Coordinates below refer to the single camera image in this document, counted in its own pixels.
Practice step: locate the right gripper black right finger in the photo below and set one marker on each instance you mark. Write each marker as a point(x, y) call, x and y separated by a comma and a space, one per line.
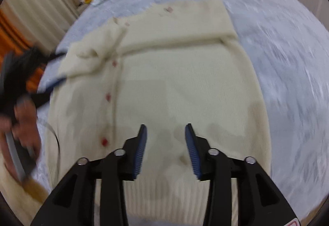
point(259, 201)

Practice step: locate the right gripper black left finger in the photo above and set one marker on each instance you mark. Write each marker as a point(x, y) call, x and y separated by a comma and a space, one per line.
point(72, 200)

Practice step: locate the cream knit cardigan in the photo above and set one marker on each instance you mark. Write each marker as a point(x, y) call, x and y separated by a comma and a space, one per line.
point(174, 64)

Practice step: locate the person's left hand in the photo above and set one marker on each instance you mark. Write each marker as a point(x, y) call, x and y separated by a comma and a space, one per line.
point(25, 131)

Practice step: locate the cream pleated curtain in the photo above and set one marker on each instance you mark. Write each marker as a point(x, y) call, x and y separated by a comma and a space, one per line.
point(44, 22)

